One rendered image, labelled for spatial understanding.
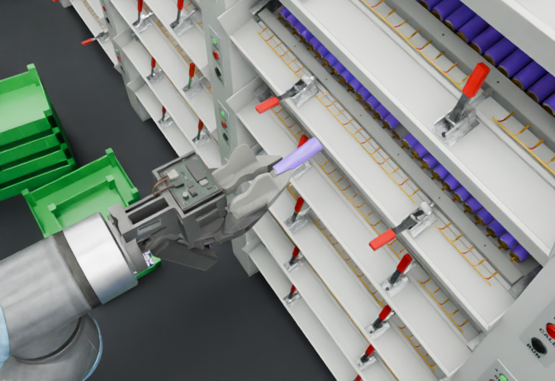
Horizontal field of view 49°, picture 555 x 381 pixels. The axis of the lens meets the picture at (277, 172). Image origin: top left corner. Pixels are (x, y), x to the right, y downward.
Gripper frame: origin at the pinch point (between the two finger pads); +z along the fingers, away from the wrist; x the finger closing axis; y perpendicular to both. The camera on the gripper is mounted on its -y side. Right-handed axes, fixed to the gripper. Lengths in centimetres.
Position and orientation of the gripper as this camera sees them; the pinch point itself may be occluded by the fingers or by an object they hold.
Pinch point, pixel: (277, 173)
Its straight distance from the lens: 74.1
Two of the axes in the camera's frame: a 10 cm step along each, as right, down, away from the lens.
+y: 0.0, -5.6, -8.3
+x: -5.4, -7.0, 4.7
